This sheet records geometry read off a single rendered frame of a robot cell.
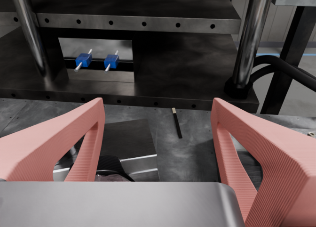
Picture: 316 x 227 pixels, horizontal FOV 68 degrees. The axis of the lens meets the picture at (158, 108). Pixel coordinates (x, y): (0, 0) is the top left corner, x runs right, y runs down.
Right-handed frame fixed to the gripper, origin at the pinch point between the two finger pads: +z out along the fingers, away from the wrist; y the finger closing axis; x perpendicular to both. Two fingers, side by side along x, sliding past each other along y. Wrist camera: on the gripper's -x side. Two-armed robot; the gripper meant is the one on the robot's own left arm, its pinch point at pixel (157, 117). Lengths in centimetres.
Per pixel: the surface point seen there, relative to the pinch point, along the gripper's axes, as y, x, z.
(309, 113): -133, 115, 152
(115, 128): 9.6, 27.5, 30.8
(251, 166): -17.2, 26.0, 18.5
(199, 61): -19, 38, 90
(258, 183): -17.9, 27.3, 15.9
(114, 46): 15, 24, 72
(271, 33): -149, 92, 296
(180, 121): -7, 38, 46
